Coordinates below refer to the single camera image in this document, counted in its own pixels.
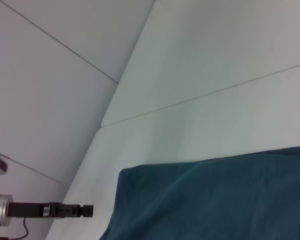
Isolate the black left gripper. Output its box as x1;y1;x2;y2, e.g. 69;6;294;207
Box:
6;201;95;219

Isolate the teal FREE print t-shirt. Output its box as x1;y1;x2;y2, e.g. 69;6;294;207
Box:
98;144;300;240

